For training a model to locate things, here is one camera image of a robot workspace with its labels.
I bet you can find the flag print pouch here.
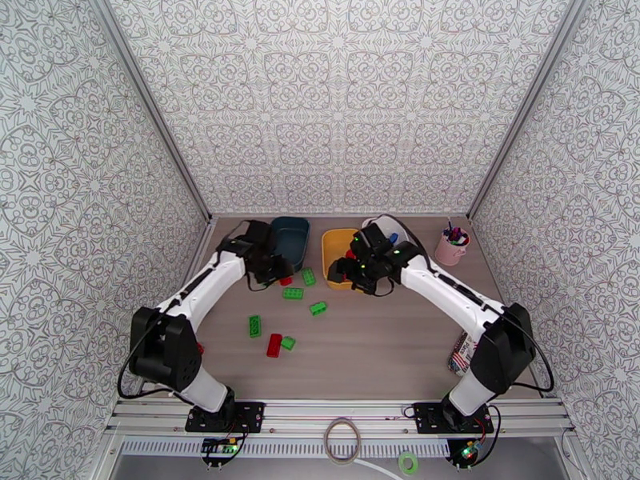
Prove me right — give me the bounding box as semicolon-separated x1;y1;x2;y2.
447;331;481;377

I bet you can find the grey cable coil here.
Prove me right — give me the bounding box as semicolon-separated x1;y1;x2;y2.
323;417;362;466

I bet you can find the white plastic container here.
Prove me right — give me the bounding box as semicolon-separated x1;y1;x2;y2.
362;216;416;267

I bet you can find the white slotted cable duct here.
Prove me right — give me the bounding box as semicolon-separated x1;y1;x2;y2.
119;439;451;458

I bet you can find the pink pen cup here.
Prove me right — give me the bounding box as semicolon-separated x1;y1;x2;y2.
434;228;471;267

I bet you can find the aluminium frame post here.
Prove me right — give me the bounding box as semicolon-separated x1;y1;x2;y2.
467;0;589;222
85;0;214;225

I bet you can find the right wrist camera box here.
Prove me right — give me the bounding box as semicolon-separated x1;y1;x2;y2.
359;222;390;250

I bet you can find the yellow plastic container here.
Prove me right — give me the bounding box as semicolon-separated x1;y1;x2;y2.
321;228;372;290

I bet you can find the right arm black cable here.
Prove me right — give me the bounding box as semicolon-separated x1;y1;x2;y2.
372;213;556;397

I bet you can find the dark teal plastic container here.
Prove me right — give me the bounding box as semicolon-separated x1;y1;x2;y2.
270;215;311;274

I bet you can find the white tube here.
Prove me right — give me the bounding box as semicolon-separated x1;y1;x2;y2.
357;458;401;480

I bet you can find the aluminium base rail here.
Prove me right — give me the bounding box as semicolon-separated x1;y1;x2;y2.
102;397;576;437

